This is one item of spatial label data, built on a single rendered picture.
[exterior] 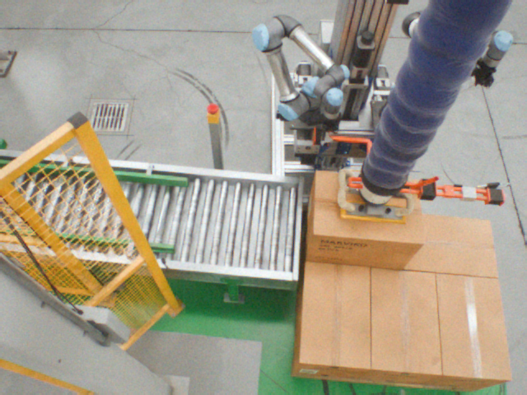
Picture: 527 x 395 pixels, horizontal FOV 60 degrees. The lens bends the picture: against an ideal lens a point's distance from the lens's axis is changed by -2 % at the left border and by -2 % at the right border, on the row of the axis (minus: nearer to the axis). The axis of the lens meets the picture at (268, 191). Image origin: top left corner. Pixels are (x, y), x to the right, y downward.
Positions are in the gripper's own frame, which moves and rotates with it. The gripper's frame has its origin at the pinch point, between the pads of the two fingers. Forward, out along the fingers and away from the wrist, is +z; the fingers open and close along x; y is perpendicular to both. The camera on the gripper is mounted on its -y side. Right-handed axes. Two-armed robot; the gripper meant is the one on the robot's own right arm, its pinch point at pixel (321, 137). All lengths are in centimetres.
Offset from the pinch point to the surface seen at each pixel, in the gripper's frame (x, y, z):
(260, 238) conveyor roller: -34, -28, 64
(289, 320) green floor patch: -69, -4, 119
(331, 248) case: -46, 13, 42
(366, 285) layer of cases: -58, 37, 64
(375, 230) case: -40, 33, 24
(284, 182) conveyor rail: 5, -16, 59
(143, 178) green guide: -4, -106, 57
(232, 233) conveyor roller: -32, -46, 64
